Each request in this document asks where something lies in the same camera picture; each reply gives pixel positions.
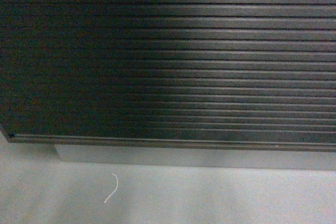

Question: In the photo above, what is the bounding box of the dark slatted checkout counter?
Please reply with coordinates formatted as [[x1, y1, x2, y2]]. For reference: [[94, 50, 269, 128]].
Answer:
[[1, 0, 335, 151]]

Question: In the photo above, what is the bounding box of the white string piece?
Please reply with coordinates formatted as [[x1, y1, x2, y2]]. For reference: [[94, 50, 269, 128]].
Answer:
[[104, 173, 119, 204]]

